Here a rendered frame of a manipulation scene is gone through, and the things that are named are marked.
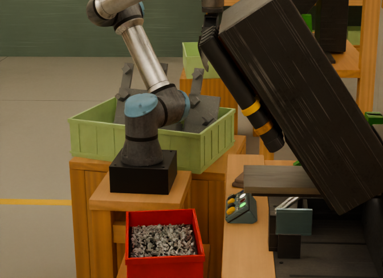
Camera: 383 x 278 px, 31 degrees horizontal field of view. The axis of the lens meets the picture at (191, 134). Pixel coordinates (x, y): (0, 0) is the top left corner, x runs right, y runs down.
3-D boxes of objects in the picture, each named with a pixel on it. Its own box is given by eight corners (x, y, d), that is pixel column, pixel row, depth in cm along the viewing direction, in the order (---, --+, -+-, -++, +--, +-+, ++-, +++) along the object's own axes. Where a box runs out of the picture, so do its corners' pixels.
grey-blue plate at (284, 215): (274, 258, 185) (276, 210, 181) (274, 254, 187) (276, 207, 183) (310, 258, 185) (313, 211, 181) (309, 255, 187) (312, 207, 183)
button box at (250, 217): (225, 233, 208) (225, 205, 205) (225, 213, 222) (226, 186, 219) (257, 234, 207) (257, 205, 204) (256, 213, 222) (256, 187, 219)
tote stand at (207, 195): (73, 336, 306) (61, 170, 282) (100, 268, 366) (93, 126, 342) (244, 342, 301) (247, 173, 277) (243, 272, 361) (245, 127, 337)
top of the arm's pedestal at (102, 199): (89, 209, 239) (88, 199, 238) (110, 176, 269) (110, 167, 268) (180, 214, 235) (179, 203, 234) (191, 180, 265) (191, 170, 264)
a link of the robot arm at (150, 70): (151, 134, 251) (90, 5, 259) (180, 126, 261) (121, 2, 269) (170, 120, 242) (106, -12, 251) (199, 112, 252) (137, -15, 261)
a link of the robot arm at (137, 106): (117, 133, 245) (116, 96, 241) (145, 125, 254) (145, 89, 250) (140, 140, 237) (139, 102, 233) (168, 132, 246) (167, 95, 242)
